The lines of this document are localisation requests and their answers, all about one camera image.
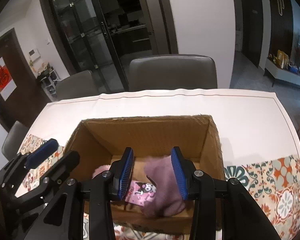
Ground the dark wooden entry door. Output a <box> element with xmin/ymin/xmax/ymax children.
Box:
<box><xmin>0</xmin><ymin>29</ymin><xmax>50</xmax><ymax>131</ymax></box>

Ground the black glass sliding door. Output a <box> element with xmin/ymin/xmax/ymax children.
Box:
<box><xmin>39</xmin><ymin>0</ymin><xmax>178</xmax><ymax>93</ymax></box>

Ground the pink cartoon print cloth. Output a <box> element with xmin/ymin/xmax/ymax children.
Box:
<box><xmin>125</xmin><ymin>180</ymin><xmax>157</xmax><ymax>207</ymax></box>

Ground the brown cardboard box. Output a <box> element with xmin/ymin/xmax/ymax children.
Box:
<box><xmin>64</xmin><ymin>114</ymin><xmax>225</xmax><ymax>235</ymax></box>

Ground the grey chair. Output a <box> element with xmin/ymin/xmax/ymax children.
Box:
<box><xmin>128</xmin><ymin>54</ymin><xmax>217</xmax><ymax>92</ymax></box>
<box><xmin>56</xmin><ymin>70</ymin><xmax>99</xmax><ymax>100</ymax></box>
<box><xmin>1</xmin><ymin>121</ymin><xmax>29</xmax><ymax>161</ymax></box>

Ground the grey chair centre back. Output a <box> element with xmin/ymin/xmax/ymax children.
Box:
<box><xmin>128</xmin><ymin>54</ymin><xmax>217</xmax><ymax>92</ymax></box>

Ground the colourful patterned table runner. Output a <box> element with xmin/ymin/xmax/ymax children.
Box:
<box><xmin>19</xmin><ymin>134</ymin><xmax>300</xmax><ymax>239</ymax></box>

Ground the white wall intercom panel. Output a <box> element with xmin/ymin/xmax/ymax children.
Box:
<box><xmin>29</xmin><ymin>48</ymin><xmax>40</xmax><ymax>62</ymax></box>

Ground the pink fuzzy ring scrunchie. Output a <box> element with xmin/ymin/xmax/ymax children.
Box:
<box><xmin>92</xmin><ymin>165</ymin><xmax>110</xmax><ymax>178</ymax></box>

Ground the mauve fuzzy sock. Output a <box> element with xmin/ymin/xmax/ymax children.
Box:
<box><xmin>142</xmin><ymin>156</ymin><xmax>186</xmax><ymax>218</ymax></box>

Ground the red fu door poster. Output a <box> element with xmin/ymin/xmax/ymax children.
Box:
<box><xmin>0</xmin><ymin>57</ymin><xmax>17</xmax><ymax>101</ymax></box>

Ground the grey chair far left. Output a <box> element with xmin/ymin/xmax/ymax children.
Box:
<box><xmin>1</xmin><ymin>121</ymin><xmax>29</xmax><ymax>161</ymax></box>

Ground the grey chair left back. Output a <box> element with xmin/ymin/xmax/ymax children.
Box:
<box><xmin>56</xmin><ymin>70</ymin><xmax>99</xmax><ymax>100</ymax></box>

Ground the white low tv cabinet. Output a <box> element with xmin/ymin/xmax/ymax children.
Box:
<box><xmin>264</xmin><ymin>59</ymin><xmax>300</xmax><ymax>88</ymax></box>

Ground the white shelf rack with items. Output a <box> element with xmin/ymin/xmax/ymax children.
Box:
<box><xmin>36</xmin><ymin>63</ymin><xmax>61</xmax><ymax>101</ymax></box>

